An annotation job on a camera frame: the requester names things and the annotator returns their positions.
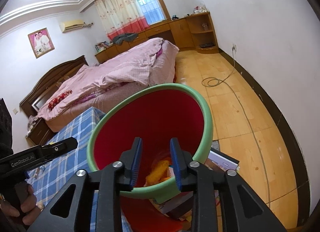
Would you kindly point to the wooden bed with headboard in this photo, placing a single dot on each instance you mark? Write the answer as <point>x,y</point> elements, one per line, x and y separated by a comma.
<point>87,84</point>

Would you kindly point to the red floral pillow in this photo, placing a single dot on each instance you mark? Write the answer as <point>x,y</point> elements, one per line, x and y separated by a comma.
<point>58,99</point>

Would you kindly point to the window with bars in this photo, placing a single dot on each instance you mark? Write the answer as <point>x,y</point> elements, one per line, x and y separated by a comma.
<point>152,11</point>

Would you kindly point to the wall power socket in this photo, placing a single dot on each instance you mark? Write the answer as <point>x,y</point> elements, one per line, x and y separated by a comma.
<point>234,47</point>

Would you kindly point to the framed wedding photo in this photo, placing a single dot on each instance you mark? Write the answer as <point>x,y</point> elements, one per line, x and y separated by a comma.
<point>41,42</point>

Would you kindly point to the floral curtain with red hem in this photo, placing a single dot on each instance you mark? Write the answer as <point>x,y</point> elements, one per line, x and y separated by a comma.
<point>121,16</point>

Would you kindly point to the items on corner shelf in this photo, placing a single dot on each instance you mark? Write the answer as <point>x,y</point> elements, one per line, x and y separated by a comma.
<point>200,9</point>

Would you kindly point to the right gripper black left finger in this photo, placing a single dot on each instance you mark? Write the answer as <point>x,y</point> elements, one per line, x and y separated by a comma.
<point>71,208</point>

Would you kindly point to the dark clothes pile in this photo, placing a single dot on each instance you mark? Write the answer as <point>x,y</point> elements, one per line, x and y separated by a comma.
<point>128,37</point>

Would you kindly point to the framed pictures on cabinet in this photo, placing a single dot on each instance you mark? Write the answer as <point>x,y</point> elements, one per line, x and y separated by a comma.
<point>102,46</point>

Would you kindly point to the white air conditioner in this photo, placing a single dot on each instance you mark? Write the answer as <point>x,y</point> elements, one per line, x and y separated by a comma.
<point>71,25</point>

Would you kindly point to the long wooden cabinet desk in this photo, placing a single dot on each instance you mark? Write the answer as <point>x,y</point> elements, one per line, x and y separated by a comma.
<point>194,32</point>

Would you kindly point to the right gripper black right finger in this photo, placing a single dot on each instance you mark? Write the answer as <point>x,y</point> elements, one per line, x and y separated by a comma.
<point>241,207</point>

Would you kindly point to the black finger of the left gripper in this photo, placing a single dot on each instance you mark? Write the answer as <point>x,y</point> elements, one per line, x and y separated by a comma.
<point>59,148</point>

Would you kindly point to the clutter on nightstand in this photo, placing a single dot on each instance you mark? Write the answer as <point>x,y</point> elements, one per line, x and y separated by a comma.
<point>31,123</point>

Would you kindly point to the yellow foam net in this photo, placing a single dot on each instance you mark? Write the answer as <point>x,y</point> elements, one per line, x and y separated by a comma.
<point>159,172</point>

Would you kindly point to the pink bed quilt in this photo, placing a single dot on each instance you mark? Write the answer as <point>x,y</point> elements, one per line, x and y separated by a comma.
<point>112,71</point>

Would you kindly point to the red green trash bin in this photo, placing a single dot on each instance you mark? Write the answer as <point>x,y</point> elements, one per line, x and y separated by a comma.
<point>156,115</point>

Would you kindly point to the dark wooden nightstand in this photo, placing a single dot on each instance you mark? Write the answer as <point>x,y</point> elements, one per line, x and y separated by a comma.
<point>40,134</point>

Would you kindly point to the person's left hand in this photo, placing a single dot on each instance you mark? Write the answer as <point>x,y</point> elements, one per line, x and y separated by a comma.
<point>28,207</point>

